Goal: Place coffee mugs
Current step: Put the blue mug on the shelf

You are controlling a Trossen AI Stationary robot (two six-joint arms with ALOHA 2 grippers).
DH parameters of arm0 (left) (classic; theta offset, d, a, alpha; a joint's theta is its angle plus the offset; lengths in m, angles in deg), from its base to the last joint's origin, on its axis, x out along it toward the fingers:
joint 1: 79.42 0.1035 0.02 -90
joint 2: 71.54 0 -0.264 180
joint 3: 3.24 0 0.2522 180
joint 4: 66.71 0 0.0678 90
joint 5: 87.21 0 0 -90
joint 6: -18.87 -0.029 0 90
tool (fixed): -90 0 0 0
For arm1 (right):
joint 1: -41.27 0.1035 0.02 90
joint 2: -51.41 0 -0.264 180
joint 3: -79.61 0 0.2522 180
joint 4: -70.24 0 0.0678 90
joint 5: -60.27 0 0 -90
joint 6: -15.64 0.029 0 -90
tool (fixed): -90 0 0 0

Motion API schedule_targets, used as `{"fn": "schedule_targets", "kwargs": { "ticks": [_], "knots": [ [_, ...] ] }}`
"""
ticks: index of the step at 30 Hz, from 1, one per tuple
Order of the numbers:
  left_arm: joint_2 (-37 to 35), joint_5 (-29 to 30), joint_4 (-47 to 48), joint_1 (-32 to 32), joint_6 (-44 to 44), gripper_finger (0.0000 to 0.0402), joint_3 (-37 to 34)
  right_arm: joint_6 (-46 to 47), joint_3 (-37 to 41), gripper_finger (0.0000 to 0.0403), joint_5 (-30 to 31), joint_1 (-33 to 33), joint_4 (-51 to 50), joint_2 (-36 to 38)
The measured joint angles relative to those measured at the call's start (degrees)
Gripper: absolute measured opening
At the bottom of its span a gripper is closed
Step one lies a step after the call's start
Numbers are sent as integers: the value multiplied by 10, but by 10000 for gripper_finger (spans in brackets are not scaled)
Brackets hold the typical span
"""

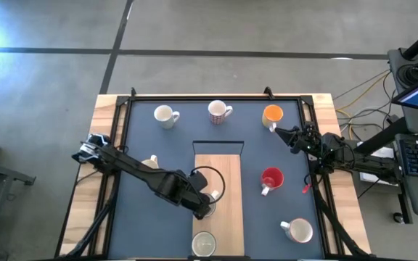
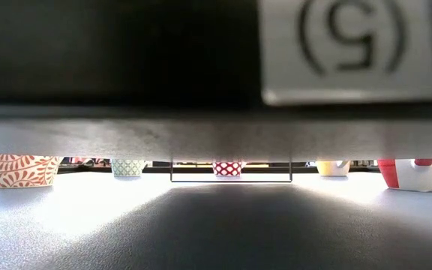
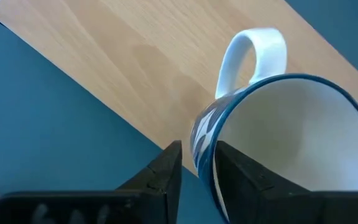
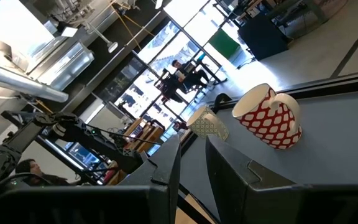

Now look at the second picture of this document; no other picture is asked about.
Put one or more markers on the white mug red lattice pattern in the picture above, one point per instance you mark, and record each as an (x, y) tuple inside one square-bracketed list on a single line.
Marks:
[(227, 168)]

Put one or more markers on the white mug green tile pattern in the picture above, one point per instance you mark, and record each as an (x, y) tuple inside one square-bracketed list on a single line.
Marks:
[(128, 168)]

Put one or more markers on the red and white striped mug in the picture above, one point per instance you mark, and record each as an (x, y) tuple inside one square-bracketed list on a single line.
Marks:
[(390, 174)]

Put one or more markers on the white mug orange leaf pattern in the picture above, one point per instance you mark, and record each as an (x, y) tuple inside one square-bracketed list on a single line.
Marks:
[(21, 172)]

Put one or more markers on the white label with number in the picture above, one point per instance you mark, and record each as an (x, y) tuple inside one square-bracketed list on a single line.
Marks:
[(283, 75)]

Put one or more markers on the blue-grey table mat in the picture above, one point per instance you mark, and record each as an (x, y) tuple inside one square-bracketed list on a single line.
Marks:
[(216, 232)]

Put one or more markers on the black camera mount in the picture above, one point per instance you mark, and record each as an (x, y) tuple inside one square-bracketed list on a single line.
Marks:
[(107, 48)]

